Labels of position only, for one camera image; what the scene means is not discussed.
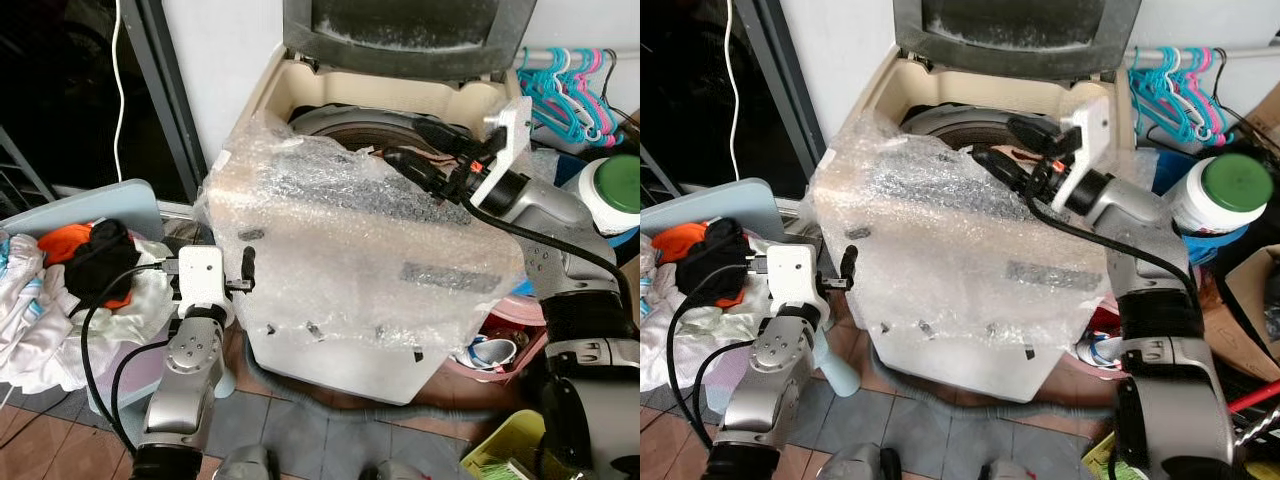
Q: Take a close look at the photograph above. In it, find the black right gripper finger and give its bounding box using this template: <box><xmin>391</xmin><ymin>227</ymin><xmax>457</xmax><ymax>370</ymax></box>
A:
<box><xmin>970</xmin><ymin>147</ymin><xmax>1041</xmax><ymax>196</ymax></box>
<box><xmin>1005</xmin><ymin>116</ymin><xmax>1063</xmax><ymax>156</ymax></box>
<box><xmin>383</xmin><ymin>147</ymin><xmax>453</xmax><ymax>198</ymax></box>
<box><xmin>412</xmin><ymin>114</ymin><xmax>473</xmax><ymax>157</ymax></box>

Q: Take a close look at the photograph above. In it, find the teal plastic clothes hanger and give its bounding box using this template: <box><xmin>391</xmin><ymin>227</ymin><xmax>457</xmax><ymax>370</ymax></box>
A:
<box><xmin>515</xmin><ymin>50</ymin><xmax>581</xmax><ymax>141</ymax></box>
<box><xmin>550</xmin><ymin>50</ymin><xmax>601</xmax><ymax>146</ymax></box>
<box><xmin>1165</xmin><ymin>50</ymin><xmax>1216</xmax><ymax>146</ymax></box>
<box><xmin>1130</xmin><ymin>50</ymin><xmax>1196</xmax><ymax>141</ymax></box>

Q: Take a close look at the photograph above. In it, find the white top-load washing machine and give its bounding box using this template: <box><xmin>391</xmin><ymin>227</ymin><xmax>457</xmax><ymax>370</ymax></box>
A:
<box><xmin>205</xmin><ymin>45</ymin><xmax>546</xmax><ymax>406</ymax></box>
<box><xmin>815</xmin><ymin>45</ymin><xmax>1136</xmax><ymax>403</ymax></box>

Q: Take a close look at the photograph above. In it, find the grey washer drum rim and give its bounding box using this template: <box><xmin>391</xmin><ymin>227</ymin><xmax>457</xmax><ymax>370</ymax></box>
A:
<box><xmin>290</xmin><ymin>105</ymin><xmax>451</xmax><ymax>166</ymax></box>
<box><xmin>905</xmin><ymin>105</ymin><xmax>1041</xmax><ymax>161</ymax></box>

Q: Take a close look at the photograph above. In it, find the clear bubble wrap sheet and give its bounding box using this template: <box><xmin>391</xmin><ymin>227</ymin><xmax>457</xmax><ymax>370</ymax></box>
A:
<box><xmin>808</xmin><ymin>108</ymin><xmax>1181</xmax><ymax>351</ymax></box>
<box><xmin>200</xmin><ymin>110</ymin><xmax>561</xmax><ymax>356</ymax></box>

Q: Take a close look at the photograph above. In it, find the grey washer lid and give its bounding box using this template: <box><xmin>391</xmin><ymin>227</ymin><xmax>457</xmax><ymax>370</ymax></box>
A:
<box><xmin>283</xmin><ymin>0</ymin><xmax>539</xmax><ymax>81</ymax></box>
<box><xmin>893</xmin><ymin>0</ymin><xmax>1143</xmax><ymax>81</ymax></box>

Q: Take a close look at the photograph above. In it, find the black garment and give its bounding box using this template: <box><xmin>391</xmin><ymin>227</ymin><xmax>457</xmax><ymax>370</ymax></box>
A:
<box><xmin>678</xmin><ymin>220</ymin><xmax>751</xmax><ymax>306</ymax></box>
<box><xmin>65</xmin><ymin>220</ymin><xmax>141</xmax><ymax>309</ymax></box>

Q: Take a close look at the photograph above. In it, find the white jar with green lid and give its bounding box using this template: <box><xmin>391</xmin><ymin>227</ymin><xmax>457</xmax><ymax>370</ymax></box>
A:
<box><xmin>1165</xmin><ymin>152</ymin><xmax>1276</xmax><ymax>236</ymax></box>
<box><xmin>570</xmin><ymin>153</ymin><xmax>641</xmax><ymax>236</ymax></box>

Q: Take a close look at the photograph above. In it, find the light blue plastic chair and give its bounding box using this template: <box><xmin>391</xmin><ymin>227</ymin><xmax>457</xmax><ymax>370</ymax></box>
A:
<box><xmin>640</xmin><ymin>180</ymin><xmax>861</xmax><ymax>411</ymax></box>
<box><xmin>0</xmin><ymin>180</ymin><xmax>241</xmax><ymax>416</ymax></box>

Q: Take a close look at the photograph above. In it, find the orange garment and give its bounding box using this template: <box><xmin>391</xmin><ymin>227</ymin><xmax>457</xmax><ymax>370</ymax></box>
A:
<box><xmin>38</xmin><ymin>225</ymin><xmax>131</xmax><ymax>306</ymax></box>
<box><xmin>655</xmin><ymin>222</ymin><xmax>746</xmax><ymax>306</ymax></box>

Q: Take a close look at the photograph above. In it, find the white and blue sandal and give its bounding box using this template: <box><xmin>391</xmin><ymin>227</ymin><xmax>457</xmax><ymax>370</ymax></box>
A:
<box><xmin>462</xmin><ymin>335</ymin><xmax>521</xmax><ymax>373</ymax></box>
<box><xmin>1078</xmin><ymin>335</ymin><xmax>1123</xmax><ymax>369</ymax></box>

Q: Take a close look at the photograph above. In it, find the white garment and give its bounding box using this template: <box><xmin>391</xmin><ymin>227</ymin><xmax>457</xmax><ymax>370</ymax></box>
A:
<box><xmin>640</xmin><ymin>235</ymin><xmax>771</xmax><ymax>391</ymax></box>
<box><xmin>0</xmin><ymin>235</ymin><xmax>181</xmax><ymax>391</ymax></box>

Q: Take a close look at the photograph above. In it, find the grey left robot leg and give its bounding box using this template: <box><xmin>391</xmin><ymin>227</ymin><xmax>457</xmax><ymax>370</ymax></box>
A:
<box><xmin>820</xmin><ymin>445</ymin><xmax>901</xmax><ymax>480</ymax></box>
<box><xmin>215</xmin><ymin>445</ymin><xmax>276</xmax><ymax>480</ymax></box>

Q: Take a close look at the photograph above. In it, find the brown cardboard box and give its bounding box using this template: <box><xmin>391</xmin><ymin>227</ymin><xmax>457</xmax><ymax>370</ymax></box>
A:
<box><xmin>1195</xmin><ymin>245</ymin><xmax>1280</xmax><ymax>386</ymax></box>

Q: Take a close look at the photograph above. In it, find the yellow-green plastic basket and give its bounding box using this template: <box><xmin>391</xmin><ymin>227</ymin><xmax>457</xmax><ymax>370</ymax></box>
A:
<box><xmin>1105</xmin><ymin>430</ymin><xmax>1136</xmax><ymax>480</ymax></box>
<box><xmin>460</xmin><ymin>408</ymin><xmax>576</xmax><ymax>480</ymax></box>

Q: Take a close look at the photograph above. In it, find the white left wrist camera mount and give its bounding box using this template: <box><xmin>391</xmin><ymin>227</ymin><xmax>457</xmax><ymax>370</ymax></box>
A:
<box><xmin>765</xmin><ymin>245</ymin><xmax>829</xmax><ymax>313</ymax></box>
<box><xmin>175</xmin><ymin>247</ymin><xmax>233</xmax><ymax>313</ymax></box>

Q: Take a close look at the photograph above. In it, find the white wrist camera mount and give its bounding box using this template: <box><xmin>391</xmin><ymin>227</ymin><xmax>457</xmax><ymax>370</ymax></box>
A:
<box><xmin>1058</xmin><ymin>97</ymin><xmax>1113</xmax><ymax>201</ymax></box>
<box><xmin>765</xmin><ymin>245</ymin><xmax>829</xmax><ymax>313</ymax></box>
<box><xmin>468</xmin><ymin>97</ymin><xmax>534</xmax><ymax>208</ymax></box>
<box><xmin>175</xmin><ymin>247</ymin><xmax>233</xmax><ymax>313</ymax></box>

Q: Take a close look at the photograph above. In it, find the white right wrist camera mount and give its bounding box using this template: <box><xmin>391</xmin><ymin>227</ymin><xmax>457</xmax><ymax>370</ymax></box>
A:
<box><xmin>1058</xmin><ymin>97</ymin><xmax>1113</xmax><ymax>201</ymax></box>
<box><xmin>468</xmin><ymin>97</ymin><xmax>534</xmax><ymax>208</ymax></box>

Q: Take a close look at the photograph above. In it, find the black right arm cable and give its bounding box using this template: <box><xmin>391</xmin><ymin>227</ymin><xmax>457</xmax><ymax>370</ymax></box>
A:
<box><xmin>1025</xmin><ymin>195</ymin><xmax>1201</xmax><ymax>301</ymax></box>
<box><xmin>460</xmin><ymin>198</ymin><xmax>641</xmax><ymax>311</ymax></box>

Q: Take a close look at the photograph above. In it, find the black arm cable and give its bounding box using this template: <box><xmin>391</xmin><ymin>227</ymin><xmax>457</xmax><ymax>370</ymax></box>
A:
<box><xmin>110</xmin><ymin>340</ymin><xmax>171</xmax><ymax>446</ymax></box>
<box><xmin>665</xmin><ymin>262</ymin><xmax>771</xmax><ymax>451</ymax></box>
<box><xmin>460</xmin><ymin>198</ymin><xmax>641</xmax><ymax>311</ymax></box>
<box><xmin>80</xmin><ymin>262</ymin><xmax>181</xmax><ymax>451</ymax></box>
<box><xmin>697</xmin><ymin>340</ymin><xmax>756</xmax><ymax>441</ymax></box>
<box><xmin>1025</xmin><ymin>195</ymin><xmax>1201</xmax><ymax>301</ymax></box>

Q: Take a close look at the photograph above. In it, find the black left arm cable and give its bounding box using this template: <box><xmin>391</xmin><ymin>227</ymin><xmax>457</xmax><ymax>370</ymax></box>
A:
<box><xmin>80</xmin><ymin>262</ymin><xmax>181</xmax><ymax>451</ymax></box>
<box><xmin>697</xmin><ymin>340</ymin><xmax>756</xmax><ymax>441</ymax></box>
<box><xmin>665</xmin><ymin>262</ymin><xmax>771</xmax><ymax>451</ymax></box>
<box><xmin>110</xmin><ymin>340</ymin><xmax>171</xmax><ymax>446</ymax></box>

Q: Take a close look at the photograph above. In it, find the dark grey door frame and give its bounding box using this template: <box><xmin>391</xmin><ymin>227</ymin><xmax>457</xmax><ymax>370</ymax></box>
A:
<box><xmin>120</xmin><ymin>0</ymin><xmax>216</xmax><ymax>206</ymax></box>
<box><xmin>745</xmin><ymin>0</ymin><xmax>826</xmax><ymax>201</ymax></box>

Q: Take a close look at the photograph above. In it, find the white clothes rail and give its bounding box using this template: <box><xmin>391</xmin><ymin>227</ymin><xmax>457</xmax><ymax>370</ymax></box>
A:
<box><xmin>520</xmin><ymin>48</ymin><xmax>641</xmax><ymax>63</ymax></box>
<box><xmin>1130</xmin><ymin>50</ymin><xmax>1280</xmax><ymax>67</ymax></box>

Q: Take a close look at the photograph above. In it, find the white hanging cable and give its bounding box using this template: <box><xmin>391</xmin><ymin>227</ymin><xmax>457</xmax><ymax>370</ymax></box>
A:
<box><xmin>112</xmin><ymin>0</ymin><xmax>129</xmax><ymax>183</ymax></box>
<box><xmin>725</xmin><ymin>0</ymin><xmax>743</xmax><ymax>181</ymax></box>

